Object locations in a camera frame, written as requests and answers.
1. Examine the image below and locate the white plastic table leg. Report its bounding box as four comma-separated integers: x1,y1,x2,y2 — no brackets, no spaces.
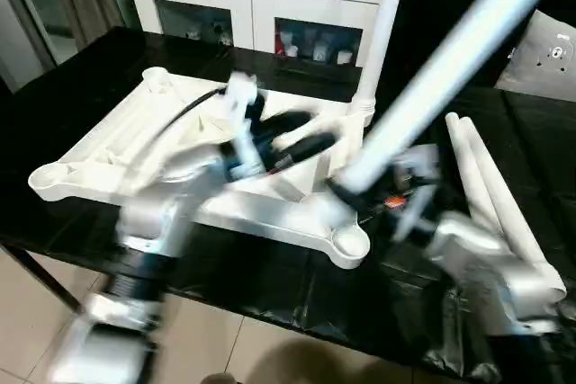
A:
444,112,518,246
347,0,412,128
337,0,576,199
457,116,568,303

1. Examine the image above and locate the white plastic table top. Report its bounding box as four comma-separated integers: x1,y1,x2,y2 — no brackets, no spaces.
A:
26,67,372,272

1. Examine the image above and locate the black speaker box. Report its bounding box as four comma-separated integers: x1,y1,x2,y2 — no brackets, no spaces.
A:
382,0,541,88

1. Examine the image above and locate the black work mat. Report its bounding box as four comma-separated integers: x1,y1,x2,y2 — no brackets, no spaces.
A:
0,26,576,380

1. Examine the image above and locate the grey cushion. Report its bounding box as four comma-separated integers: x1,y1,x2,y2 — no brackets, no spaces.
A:
494,8,576,103

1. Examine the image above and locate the black table support leg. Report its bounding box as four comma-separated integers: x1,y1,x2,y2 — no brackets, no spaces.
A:
0,243,87,318

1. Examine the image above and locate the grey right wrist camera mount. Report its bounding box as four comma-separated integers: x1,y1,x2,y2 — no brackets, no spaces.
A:
390,144,443,242

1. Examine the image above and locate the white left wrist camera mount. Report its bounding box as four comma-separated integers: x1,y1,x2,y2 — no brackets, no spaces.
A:
221,70,267,179

